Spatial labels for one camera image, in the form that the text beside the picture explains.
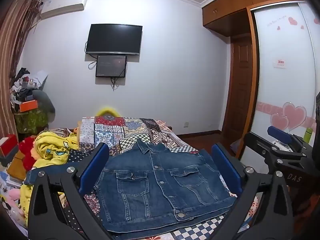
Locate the white air conditioner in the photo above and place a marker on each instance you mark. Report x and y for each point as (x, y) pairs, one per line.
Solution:
(63, 5)

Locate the black wall television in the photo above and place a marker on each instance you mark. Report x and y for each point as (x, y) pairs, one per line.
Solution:
(113, 39)

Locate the wooden wardrobe cabinets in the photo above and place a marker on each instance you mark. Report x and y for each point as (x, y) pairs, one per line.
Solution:
(226, 10)

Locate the small black wall monitor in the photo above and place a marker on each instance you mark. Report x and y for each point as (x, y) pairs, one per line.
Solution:
(111, 66)

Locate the pile of clutter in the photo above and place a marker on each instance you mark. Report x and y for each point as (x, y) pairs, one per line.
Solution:
(23, 85)

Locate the yellow curved object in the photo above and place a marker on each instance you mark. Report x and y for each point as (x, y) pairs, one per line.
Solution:
(108, 111)

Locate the red label sticker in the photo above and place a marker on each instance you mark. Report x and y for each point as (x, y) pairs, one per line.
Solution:
(280, 63)

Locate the grey cushion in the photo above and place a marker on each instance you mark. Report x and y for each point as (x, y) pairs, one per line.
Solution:
(45, 101)

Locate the red box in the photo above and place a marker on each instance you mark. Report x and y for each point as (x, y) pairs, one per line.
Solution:
(8, 147)

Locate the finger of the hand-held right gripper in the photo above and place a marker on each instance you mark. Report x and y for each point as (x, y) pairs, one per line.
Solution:
(278, 132)
(265, 147)

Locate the red plush toy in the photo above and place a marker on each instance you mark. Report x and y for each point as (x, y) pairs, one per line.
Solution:
(27, 152)

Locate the brown cardboard box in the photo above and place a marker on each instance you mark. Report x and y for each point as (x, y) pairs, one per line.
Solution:
(17, 166)

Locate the orange box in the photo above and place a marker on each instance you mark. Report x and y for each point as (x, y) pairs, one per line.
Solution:
(28, 105)

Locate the white sliding door with hearts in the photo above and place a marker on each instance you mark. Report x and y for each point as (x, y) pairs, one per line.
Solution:
(285, 75)

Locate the brown striped curtain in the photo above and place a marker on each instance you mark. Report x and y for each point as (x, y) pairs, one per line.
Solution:
(12, 45)

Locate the navy dotted cloth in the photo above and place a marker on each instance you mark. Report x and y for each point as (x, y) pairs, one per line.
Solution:
(80, 156)

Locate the pink plush toy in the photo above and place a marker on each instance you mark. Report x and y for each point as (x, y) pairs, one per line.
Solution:
(13, 196)

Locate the yellow cartoon print garment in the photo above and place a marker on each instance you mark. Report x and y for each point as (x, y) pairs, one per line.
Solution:
(51, 150)

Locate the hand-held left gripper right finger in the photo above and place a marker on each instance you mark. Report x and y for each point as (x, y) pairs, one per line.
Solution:
(226, 166)

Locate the wall socket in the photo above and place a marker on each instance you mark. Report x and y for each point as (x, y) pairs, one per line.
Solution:
(186, 124)

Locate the blue denim jacket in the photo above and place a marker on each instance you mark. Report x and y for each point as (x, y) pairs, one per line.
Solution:
(160, 180)

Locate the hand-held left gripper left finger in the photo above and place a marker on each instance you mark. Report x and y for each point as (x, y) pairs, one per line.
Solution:
(96, 166)

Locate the green bottle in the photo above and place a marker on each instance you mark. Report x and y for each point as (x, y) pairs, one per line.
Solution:
(308, 135)

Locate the patchwork printed blanket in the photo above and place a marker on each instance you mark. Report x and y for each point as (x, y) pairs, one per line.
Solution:
(130, 132)

